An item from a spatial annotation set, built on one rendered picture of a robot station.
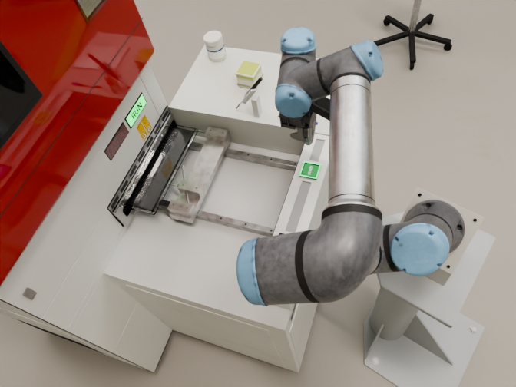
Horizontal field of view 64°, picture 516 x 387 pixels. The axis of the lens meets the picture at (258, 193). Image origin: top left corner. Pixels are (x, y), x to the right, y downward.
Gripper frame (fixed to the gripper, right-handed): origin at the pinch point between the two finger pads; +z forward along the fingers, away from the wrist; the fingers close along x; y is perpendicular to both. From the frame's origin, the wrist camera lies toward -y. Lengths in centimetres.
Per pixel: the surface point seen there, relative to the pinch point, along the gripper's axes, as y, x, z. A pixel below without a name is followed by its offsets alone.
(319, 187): -3.4, 5.3, 14.7
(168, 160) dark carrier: 52, 3, 21
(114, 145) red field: 58, 14, 1
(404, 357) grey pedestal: -46, 25, 109
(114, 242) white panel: 59, 36, 26
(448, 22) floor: -40, -211, 111
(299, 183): 2.9, 5.2, 14.7
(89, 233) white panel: 59, 39, 12
